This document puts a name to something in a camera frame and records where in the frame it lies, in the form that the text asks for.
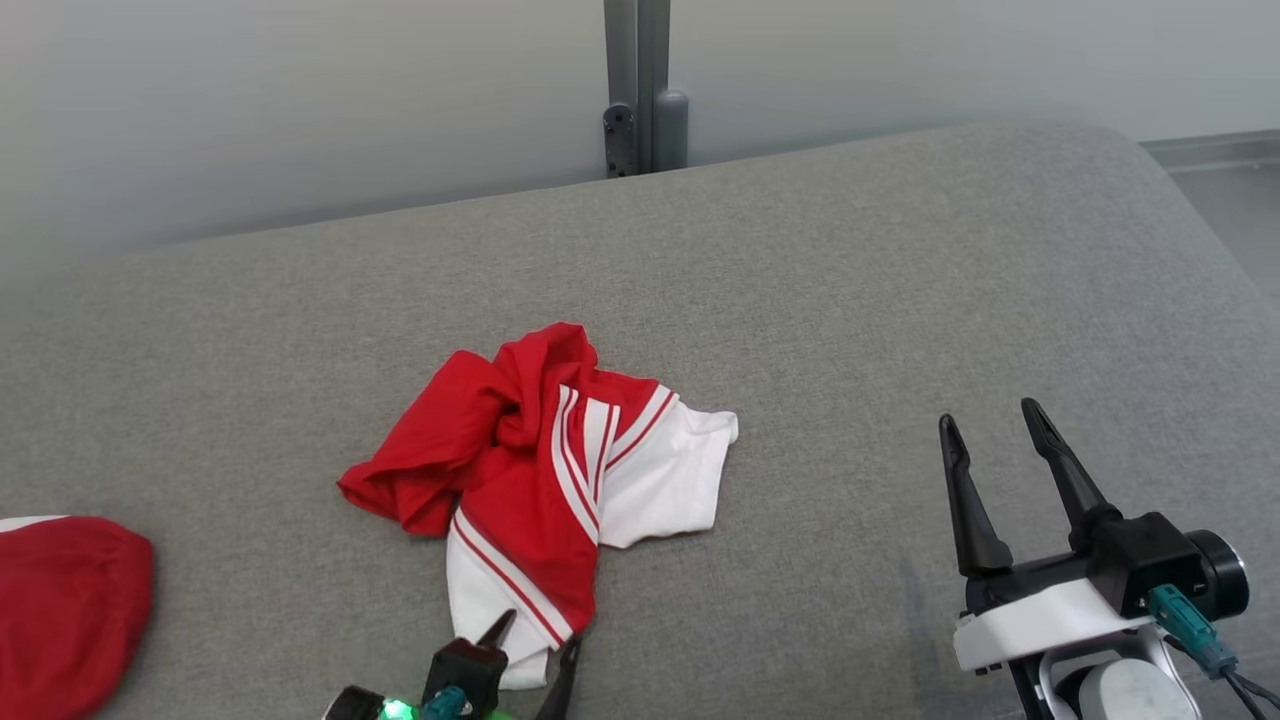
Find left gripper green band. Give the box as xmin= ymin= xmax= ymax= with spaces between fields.
xmin=378 ymin=609 xmax=583 ymax=720

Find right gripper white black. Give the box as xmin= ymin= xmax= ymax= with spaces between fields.
xmin=938 ymin=398 xmax=1158 ymax=672

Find red and white shirt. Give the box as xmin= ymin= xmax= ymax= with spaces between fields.
xmin=337 ymin=322 xmax=740 ymax=691

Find red shorts with white trim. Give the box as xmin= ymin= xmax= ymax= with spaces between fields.
xmin=0 ymin=515 xmax=155 ymax=720

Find grey metal post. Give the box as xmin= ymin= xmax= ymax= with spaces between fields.
xmin=602 ymin=0 xmax=691 ymax=180

